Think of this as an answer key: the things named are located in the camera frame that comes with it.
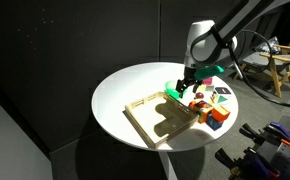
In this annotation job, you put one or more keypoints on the magenta rubber block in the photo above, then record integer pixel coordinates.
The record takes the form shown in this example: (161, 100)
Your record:
(207, 81)

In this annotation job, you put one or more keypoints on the orange and blue block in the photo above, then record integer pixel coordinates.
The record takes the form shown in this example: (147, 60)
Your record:
(216, 117)

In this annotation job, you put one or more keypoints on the wooden tray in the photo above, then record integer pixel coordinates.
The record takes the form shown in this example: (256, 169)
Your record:
(159, 117)

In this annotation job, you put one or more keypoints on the round white table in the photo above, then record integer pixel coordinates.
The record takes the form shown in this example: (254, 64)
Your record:
(139, 81)

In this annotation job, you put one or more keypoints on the black clamp lower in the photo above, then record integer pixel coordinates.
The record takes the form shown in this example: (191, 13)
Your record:
(252, 166)

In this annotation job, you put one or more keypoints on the dark fabric number cube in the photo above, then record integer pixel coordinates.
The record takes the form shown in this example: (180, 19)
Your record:
(221, 95)

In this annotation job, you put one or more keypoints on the black perforated board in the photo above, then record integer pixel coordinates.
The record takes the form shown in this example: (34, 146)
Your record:
(278, 155)

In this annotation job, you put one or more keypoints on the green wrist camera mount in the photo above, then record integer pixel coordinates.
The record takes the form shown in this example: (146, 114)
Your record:
(208, 71)

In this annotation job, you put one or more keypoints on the colourful bear fabric cube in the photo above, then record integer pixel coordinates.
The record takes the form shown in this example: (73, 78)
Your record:
(203, 109)

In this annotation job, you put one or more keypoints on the grey rubber block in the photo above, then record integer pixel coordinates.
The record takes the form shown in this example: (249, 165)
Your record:
(209, 88)

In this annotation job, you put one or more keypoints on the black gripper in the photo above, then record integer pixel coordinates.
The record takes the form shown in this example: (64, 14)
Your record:
(188, 80)

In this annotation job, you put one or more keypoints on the green plastic bowl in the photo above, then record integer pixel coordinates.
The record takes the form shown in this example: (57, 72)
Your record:
(170, 88)

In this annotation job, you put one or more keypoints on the orange handled clamp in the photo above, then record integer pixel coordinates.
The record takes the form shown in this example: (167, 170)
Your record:
(273, 132)

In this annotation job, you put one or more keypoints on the wooden chair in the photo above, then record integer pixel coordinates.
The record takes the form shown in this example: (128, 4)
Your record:
(275, 58)

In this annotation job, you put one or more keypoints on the orange-red toy strawberry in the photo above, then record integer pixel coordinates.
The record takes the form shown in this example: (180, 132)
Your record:
(191, 104)

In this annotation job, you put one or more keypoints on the lime green rubber block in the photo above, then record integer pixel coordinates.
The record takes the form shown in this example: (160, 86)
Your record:
(201, 88)

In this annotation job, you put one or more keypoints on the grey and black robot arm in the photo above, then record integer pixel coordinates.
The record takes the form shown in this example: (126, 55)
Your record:
(207, 41)

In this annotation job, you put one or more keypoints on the dark red toy plum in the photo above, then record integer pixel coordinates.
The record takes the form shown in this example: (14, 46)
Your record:
(199, 95)

